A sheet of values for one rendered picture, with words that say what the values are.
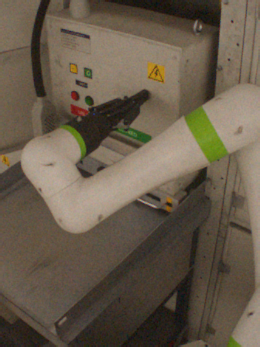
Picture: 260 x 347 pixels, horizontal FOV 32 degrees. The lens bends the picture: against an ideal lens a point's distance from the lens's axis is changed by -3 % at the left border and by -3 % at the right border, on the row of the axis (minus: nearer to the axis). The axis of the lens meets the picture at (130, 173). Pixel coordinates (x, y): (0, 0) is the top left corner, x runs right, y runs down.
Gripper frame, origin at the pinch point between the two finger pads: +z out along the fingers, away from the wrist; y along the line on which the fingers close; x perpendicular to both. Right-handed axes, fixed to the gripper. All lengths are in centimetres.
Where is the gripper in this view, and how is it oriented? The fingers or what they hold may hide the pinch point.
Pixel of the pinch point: (138, 99)
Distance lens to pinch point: 125.9
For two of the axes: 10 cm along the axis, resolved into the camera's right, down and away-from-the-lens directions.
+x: -0.1, -7.9, -6.1
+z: 6.1, -4.9, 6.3
